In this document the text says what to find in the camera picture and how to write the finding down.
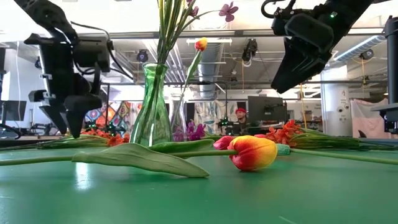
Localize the white flexible duct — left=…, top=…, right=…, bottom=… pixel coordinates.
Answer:
left=333, top=35, right=388, bottom=62

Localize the black computer monitor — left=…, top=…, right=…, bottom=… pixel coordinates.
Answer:
left=0, top=100, right=28, bottom=122
left=248, top=95, right=287, bottom=123

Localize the yellow orange tulip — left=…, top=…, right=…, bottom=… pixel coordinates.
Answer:
left=174, top=37, right=209, bottom=138
left=0, top=134, right=279, bottom=179

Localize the white round column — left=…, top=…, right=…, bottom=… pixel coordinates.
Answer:
left=320, top=65, right=354, bottom=138

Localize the orange artificial flower bunch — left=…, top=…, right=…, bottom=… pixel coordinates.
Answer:
left=254, top=119, right=398, bottom=152
left=0, top=129, right=131, bottom=152

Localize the pale pink cloth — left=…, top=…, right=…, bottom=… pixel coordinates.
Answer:
left=350, top=98, right=389, bottom=139

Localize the green glass vase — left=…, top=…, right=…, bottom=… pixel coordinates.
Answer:
left=129, top=62, right=174, bottom=147

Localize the silver ventilation duct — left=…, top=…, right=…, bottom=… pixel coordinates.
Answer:
left=197, top=42, right=225, bottom=99

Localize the purple artificial flower bunch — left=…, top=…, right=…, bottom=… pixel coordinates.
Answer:
left=172, top=121, right=224, bottom=142
left=146, top=0, right=240, bottom=144

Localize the colourful patterned quilt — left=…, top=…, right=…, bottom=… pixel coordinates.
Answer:
left=84, top=101, right=139, bottom=133

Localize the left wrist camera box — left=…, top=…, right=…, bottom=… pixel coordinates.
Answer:
left=72, top=36, right=112, bottom=73

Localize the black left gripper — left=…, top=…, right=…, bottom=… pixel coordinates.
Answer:
left=24, top=33, right=103, bottom=139

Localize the clear glass vase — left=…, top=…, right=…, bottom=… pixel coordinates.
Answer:
left=170, top=93, right=189, bottom=142

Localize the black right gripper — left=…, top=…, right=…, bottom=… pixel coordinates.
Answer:
left=271, top=6, right=331, bottom=93

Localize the yellow hanging cord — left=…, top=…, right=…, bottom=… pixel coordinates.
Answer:
left=298, top=82, right=307, bottom=130

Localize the green table mat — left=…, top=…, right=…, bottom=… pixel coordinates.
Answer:
left=0, top=141, right=398, bottom=224

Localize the black vertical post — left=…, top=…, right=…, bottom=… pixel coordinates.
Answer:
left=384, top=15, right=398, bottom=105

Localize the black metal rack frame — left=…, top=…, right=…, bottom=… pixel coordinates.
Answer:
left=60, top=80, right=229, bottom=138

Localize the black metal bracket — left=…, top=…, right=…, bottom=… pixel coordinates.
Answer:
left=371, top=103, right=398, bottom=135

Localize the person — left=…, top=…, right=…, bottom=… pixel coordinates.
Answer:
left=228, top=107, right=259, bottom=136

